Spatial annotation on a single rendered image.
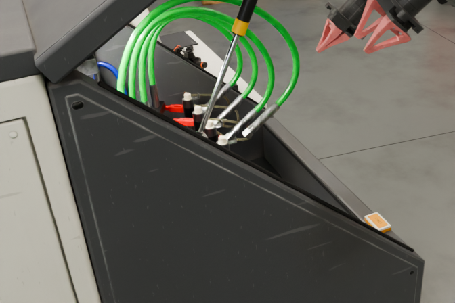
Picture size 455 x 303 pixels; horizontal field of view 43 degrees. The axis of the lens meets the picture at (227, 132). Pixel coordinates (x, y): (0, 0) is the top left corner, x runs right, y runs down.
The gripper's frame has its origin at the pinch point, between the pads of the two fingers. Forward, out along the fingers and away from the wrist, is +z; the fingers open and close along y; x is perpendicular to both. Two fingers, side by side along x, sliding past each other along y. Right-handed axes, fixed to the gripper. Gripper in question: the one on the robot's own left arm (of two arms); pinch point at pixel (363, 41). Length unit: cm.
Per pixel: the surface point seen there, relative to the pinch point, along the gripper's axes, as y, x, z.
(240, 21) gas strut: 20.6, -33.9, 3.4
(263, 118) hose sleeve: -4.8, 0.6, 26.4
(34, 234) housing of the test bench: 34, -43, 38
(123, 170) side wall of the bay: 30, -37, 26
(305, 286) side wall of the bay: 32.6, 3.5, 31.4
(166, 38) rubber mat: -99, 17, 65
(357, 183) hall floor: -100, 149, 79
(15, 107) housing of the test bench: 29, -53, 24
